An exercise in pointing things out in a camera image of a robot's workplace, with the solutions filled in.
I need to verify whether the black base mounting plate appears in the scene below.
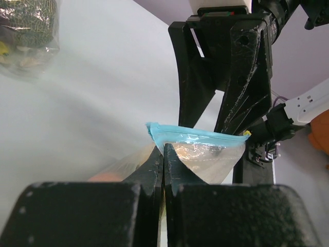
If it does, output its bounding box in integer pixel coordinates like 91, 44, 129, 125
232, 140, 275, 186

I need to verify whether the clear zip top bag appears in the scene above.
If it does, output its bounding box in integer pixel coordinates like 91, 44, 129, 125
97, 122, 251, 184

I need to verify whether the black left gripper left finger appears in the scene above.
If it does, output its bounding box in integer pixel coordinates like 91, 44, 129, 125
1, 148, 163, 246

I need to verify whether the clear bag with melon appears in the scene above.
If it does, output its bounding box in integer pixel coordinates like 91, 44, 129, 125
1, 0, 61, 78

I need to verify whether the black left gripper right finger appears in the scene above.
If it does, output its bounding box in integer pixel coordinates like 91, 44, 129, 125
163, 144, 321, 246

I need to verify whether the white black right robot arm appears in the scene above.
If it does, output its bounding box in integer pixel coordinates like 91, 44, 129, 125
168, 1, 328, 164

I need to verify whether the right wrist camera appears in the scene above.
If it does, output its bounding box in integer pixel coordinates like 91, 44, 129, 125
189, 0, 252, 17

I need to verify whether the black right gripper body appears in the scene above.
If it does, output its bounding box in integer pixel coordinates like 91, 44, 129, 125
186, 7, 274, 91

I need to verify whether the orange fake fruit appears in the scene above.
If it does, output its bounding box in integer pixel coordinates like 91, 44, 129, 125
88, 172, 124, 182

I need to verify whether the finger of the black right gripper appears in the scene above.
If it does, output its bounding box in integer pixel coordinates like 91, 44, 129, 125
214, 22, 271, 135
168, 22, 216, 127

